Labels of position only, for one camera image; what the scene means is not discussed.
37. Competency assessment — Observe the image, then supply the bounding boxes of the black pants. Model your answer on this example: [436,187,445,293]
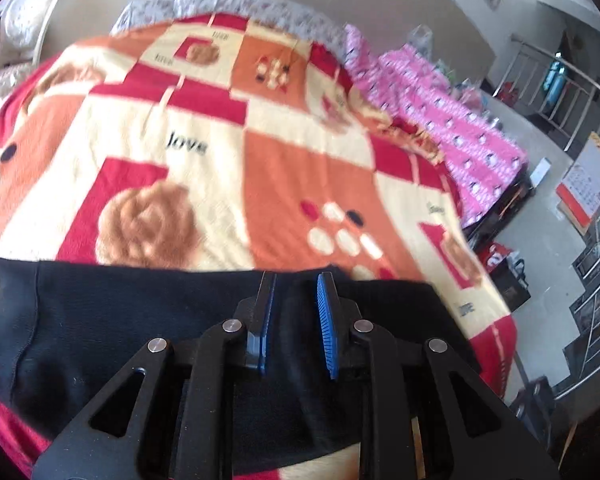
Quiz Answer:
[0,256,484,474]

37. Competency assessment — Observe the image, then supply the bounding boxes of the red white bag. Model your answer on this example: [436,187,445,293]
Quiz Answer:
[477,242,518,280]

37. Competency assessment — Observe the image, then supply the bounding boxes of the black bag on floor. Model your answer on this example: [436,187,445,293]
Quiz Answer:
[490,258,531,312]

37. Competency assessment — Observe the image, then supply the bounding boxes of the orange red patterned blanket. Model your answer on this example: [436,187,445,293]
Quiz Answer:
[0,12,519,480]

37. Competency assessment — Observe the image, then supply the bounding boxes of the pink penguin print blanket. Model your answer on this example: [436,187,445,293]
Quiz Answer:
[344,25,528,228]

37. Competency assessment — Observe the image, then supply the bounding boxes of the white red calendar board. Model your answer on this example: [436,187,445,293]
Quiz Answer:
[556,132,600,235]

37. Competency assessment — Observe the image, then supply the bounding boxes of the metal stair railing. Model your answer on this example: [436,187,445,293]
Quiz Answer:
[492,34,600,157]

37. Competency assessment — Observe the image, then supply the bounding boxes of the grey floral pillow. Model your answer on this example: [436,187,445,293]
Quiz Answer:
[173,0,346,63]
[109,0,175,36]

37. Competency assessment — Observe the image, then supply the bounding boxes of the white ornate chair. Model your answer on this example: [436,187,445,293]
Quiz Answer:
[0,0,59,96]

